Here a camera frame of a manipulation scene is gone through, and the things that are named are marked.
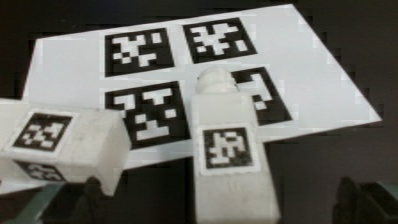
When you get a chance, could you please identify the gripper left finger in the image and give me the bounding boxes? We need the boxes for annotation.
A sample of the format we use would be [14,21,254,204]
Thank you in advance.
[1,184,64,224]

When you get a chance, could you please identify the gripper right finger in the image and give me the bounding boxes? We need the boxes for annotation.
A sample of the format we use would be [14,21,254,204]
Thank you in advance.
[332,177,398,224]

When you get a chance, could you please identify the white table leg hidden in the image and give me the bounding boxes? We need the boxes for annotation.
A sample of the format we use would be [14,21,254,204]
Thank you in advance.
[191,67,280,224]

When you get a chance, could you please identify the white table leg back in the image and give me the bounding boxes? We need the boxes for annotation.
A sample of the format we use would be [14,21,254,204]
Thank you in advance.
[0,98,131,195]

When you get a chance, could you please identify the white marker sheet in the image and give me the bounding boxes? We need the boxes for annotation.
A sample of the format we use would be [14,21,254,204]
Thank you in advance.
[23,5,380,167]

